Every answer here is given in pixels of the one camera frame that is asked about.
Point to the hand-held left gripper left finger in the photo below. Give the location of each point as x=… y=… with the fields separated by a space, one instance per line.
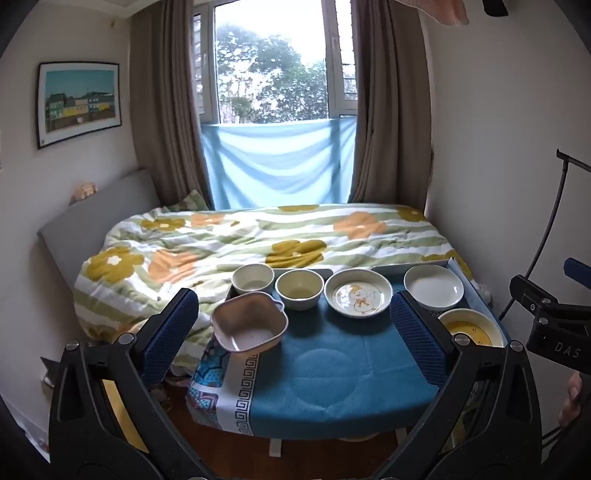
x=171 y=331

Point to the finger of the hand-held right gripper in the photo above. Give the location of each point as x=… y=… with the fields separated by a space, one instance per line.
x=579 y=272
x=531 y=295

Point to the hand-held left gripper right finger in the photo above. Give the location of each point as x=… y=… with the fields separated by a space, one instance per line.
x=417 y=342

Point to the plain white plate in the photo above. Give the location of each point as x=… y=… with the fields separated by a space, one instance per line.
x=434 y=286

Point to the pink square bowl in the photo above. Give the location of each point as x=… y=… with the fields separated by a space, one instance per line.
x=244 y=325

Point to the cartoon print plate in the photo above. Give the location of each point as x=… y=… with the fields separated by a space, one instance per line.
x=358 y=295

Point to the cream round bowl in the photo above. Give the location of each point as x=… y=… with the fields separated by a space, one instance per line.
x=253 y=279
x=299 y=288

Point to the person's right hand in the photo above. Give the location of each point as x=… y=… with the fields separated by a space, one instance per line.
x=571 y=401

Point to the blue patterned tablecloth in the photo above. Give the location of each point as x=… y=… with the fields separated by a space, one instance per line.
x=332 y=369

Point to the floral striped blanket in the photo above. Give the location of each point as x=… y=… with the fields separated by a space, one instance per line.
x=221 y=244

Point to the green pillow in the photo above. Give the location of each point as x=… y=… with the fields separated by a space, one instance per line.
x=189 y=203

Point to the grey padded headboard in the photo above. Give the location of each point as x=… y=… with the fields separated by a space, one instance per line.
x=92 y=217

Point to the small plush toy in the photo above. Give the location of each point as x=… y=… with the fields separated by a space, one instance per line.
x=85 y=191

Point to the light blue window cloth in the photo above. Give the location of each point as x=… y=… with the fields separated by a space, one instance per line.
x=277 y=161

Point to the brown curtain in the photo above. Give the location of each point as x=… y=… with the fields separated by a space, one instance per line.
x=161 y=92
x=388 y=101

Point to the pink hanging cloth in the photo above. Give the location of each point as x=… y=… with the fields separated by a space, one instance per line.
x=443 y=11

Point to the framed wall picture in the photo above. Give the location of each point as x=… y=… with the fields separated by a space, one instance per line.
x=78 y=104

